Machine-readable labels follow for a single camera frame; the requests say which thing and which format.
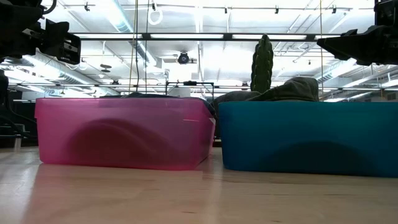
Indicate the pink translucent plastic bin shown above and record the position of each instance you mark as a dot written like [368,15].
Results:
[56,130]

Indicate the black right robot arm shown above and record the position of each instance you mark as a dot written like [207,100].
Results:
[387,12]

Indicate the green cactus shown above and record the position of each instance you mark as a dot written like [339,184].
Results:
[262,65]

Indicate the black overhead crossbar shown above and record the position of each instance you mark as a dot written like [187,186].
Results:
[227,36]

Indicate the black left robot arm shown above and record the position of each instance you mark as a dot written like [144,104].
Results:
[15,25]

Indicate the teal plastic bin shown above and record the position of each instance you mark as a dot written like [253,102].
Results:
[304,133]

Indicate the dark grey baseball cap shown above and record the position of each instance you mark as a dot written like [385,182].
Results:
[295,88]

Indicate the black round hanging camera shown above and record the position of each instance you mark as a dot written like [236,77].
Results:
[183,58]

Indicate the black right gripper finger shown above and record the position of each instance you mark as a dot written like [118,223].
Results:
[351,46]

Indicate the black distant rectangular frame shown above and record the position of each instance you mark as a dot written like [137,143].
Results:
[189,83]

